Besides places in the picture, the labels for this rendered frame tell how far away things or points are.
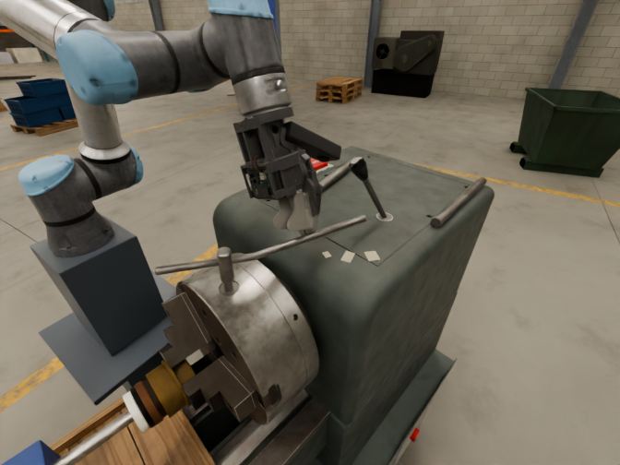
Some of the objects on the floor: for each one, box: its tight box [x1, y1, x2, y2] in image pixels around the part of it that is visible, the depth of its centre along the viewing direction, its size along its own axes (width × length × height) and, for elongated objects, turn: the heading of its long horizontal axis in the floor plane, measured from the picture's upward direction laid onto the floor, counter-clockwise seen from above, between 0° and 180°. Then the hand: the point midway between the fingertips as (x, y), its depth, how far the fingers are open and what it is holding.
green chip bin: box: [509, 88, 620, 178], centre depth 404 cm, size 134×94×85 cm
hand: (310, 232), depth 51 cm, fingers closed
